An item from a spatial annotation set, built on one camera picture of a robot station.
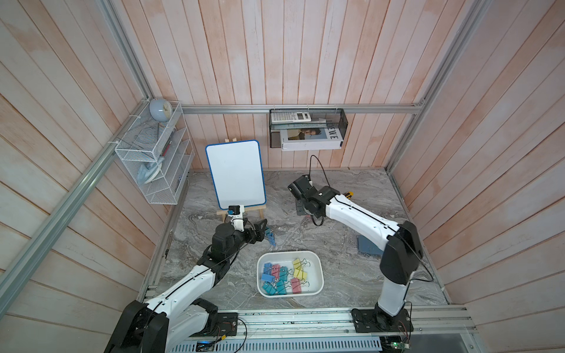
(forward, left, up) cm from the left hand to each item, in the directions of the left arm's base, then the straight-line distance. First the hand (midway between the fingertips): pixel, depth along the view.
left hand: (257, 222), depth 83 cm
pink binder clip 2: (-20, -15, -12) cm, 28 cm away
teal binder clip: (-21, -5, -13) cm, 25 cm away
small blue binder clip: (-17, -4, -11) cm, 21 cm away
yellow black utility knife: (+24, -43, -12) cm, 51 cm away
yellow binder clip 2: (-16, -16, -12) cm, 26 cm away
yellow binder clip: (-13, -16, -12) cm, 24 cm away
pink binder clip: (-14, -7, -12) cm, 20 cm away
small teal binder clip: (-16, -10, -11) cm, 22 cm away
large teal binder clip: (-21, -9, -12) cm, 26 cm away
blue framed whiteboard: (+16, +8, +10) cm, 21 cm away
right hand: (+8, -19, 0) cm, 21 cm away
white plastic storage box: (-16, -13, -12) cm, 23 cm away
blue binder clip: (-14, -4, -12) cm, 18 cm away
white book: (+33, -22, +14) cm, 42 cm away
